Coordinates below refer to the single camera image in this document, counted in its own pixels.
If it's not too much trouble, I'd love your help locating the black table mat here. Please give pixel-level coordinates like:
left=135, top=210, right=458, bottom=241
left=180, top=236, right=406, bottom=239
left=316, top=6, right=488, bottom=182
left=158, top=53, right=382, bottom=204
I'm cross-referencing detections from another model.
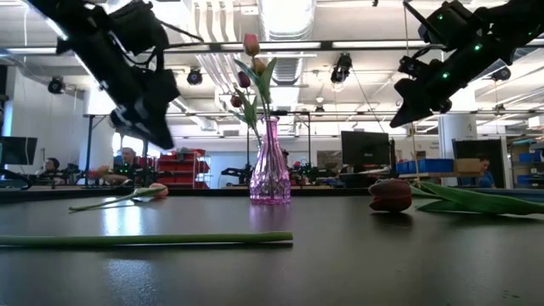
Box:
left=0, top=193, right=544, bottom=306

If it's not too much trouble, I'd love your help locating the red storage bin shelf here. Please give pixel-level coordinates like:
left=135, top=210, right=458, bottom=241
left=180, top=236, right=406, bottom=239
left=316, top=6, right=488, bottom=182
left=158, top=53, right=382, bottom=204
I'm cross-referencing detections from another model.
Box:
left=157, top=148, right=212, bottom=190

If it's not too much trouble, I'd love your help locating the black metal rig frame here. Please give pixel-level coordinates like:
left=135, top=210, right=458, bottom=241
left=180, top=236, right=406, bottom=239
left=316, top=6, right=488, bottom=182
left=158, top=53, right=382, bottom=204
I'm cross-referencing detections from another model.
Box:
left=83, top=110, right=150, bottom=188

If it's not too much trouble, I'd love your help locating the black upright panel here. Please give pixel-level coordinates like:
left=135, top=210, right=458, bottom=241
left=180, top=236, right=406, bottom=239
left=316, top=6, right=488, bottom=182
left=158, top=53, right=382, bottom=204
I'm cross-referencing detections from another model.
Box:
left=451, top=139, right=506, bottom=188

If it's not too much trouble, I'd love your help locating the person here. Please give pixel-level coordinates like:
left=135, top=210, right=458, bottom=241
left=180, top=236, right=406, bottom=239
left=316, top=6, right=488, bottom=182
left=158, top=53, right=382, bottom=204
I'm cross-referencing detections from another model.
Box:
left=36, top=156, right=63, bottom=179
left=475, top=153, right=496, bottom=188
left=112, top=146, right=148, bottom=186

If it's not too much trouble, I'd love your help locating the black ceiling camera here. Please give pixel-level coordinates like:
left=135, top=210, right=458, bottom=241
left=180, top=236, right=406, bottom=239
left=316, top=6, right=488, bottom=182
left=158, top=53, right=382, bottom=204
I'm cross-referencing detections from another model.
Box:
left=330, top=53, right=354, bottom=93
left=491, top=66, right=513, bottom=82
left=47, top=75, right=67, bottom=95
left=186, top=67, right=204, bottom=86

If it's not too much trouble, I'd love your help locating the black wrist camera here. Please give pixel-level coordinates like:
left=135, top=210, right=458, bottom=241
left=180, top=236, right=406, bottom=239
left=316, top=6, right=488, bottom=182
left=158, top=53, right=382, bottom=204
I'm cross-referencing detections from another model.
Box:
left=108, top=0, right=171, bottom=56
left=398, top=54, right=443, bottom=82

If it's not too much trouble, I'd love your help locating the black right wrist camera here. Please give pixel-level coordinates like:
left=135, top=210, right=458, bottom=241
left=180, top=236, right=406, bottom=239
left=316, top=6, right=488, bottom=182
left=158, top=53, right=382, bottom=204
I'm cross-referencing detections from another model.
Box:
left=398, top=54, right=443, bottom=82

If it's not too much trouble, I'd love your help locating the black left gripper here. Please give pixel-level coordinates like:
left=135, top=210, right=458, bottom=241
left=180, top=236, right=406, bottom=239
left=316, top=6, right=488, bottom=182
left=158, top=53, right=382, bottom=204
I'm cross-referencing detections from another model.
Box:
left=84, top=54, right=182, bottom=151

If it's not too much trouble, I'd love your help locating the shelf with blue bins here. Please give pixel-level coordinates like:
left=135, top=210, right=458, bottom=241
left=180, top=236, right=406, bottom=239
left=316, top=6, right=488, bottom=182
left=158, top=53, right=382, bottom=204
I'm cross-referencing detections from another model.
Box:
left=507, top=135, right=544, bottom=190

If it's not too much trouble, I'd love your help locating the silver ventilation duct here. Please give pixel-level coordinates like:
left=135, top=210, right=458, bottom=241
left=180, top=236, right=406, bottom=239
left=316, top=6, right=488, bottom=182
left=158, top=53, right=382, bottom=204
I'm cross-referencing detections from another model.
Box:
left=257, top=0, right=318, bottom=107

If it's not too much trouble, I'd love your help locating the black computer monitor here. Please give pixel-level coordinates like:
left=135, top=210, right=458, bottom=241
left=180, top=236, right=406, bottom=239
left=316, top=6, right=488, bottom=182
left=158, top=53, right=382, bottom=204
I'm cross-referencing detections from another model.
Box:
left=0, top=135, right=38, bottom=167
left=340, top=130, right=391, bottom=167

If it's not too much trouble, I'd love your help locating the row of blue bins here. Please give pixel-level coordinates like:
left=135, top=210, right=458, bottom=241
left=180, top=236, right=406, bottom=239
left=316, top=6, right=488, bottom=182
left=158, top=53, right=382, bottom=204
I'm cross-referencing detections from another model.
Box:
left=396, top=158, right=455, bottom=175

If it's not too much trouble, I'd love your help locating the brown cardboard box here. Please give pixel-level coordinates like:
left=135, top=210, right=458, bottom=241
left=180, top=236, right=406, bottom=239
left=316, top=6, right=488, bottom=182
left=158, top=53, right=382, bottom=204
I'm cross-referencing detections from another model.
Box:
left=454, top=158, right=483, bottom=173

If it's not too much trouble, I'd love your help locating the dark red artificial tulip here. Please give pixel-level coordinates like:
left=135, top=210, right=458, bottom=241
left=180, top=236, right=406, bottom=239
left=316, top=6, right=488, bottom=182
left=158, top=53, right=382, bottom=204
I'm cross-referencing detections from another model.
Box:
left=228, top=93, right=263, bottom=148
left=232, top=59, right=264, bottom=148
left=367, top=178, right=544, bottom=216

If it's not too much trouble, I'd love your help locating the black overhead frame bar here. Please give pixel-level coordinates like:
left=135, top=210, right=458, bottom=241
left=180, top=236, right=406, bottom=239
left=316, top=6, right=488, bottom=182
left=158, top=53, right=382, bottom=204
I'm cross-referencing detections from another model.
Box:
left=163, top=38, right=544, bottom=54

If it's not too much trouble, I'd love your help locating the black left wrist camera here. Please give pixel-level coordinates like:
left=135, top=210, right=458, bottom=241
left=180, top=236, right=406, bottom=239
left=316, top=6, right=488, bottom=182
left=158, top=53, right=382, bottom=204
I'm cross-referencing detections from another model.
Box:
left=108, top=0, right=171, bottom=56

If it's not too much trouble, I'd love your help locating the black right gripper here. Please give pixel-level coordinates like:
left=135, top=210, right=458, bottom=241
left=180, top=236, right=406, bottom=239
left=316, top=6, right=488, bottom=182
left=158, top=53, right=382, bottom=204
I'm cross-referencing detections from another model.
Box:
left=389, top=39, right=499, bottom=128

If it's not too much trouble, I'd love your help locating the pink glass vase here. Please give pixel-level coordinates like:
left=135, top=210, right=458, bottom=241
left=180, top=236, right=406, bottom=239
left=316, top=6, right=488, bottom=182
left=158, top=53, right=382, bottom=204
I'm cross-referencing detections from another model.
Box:
left=249, top=116, right=292, bottom=206

